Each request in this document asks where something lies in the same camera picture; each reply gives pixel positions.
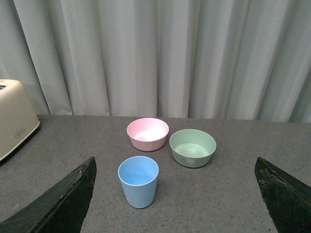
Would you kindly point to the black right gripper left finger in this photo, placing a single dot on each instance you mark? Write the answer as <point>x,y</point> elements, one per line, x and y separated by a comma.
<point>61,209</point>

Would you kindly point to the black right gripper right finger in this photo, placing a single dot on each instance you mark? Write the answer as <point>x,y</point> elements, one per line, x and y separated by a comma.
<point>287,199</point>

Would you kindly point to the light blue plastic cup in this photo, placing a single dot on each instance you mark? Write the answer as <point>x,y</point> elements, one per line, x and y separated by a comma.
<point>138,176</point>

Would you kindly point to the cream white toaster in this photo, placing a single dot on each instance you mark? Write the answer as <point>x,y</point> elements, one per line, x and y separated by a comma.
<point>18,119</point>

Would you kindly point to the green plastic bowl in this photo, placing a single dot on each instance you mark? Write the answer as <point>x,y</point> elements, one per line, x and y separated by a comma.
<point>192,148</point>

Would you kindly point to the pink plastic bowl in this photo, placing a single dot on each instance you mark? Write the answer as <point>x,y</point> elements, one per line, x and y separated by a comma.
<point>148,134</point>

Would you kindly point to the grey pleated curtain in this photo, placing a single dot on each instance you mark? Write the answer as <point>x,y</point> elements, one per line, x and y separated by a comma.
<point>219,59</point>

